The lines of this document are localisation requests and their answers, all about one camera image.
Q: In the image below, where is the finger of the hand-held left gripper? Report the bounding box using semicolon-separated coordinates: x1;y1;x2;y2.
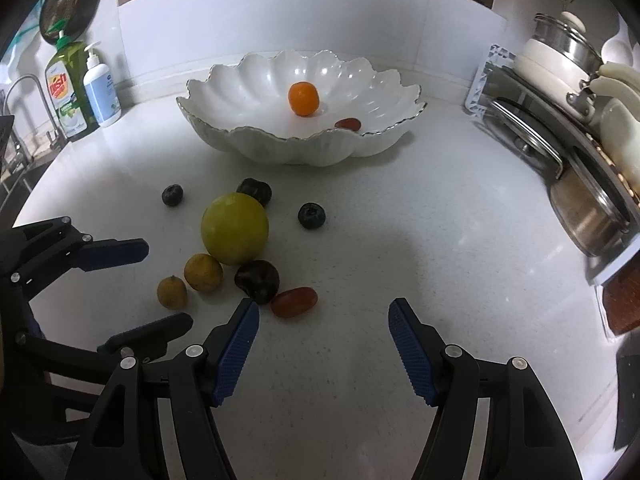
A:
15;312;194;376
9;216;150;301

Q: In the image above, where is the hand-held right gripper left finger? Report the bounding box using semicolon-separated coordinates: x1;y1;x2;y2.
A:
65;298;261;480

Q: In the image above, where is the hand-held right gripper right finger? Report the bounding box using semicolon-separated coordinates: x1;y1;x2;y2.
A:
389;298;583;480

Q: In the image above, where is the tan longan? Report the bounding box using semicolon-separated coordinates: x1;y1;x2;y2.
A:
157;275;189;309

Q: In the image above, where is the dark cherry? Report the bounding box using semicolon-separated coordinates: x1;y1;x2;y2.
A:
236;177;273;208
234;260;281;306

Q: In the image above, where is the yellow longan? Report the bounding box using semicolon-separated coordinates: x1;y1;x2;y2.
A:
184;253;224;293

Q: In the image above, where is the green apple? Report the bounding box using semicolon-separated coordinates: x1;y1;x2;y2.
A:
201;192;270;266

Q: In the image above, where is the white scalloped bowl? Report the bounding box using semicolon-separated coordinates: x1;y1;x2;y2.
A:
175;50;428;167

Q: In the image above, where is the steel sink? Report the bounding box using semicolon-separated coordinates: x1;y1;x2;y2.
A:
0;152;48;226

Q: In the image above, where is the white pump bottle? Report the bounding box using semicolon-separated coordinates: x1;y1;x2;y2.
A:
82;41;122;128

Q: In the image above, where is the steel faucet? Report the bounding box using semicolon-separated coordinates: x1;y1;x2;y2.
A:
0;74;66;153

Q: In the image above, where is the green dish soap bottle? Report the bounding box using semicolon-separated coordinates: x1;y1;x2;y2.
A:
45;30;101;142

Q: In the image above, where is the black appliance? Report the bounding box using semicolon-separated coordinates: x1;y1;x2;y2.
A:
612;340;640;453

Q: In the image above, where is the steel pot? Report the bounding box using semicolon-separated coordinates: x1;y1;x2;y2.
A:
550;145;632;258

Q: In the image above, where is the orange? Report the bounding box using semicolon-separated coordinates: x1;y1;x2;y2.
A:
288;81;320;117

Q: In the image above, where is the black frying pan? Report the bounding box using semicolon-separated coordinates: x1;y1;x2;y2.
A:
39;0;103;46

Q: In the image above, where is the glass pot lid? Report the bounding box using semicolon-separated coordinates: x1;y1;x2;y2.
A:
487;99;566;181

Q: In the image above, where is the white pot rack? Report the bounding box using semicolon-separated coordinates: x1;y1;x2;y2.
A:
462;44;640;286

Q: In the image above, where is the white cooking pot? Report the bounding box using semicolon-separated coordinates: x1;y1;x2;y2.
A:
512;37;601;116

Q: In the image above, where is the steel steamer with lid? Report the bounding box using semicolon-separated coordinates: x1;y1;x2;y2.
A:
532;10;603;81

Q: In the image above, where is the white rice spoon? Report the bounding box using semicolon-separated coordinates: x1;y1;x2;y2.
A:
600;25;635;66

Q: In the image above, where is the cream curved handle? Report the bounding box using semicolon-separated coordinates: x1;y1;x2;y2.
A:
590;60;640;106

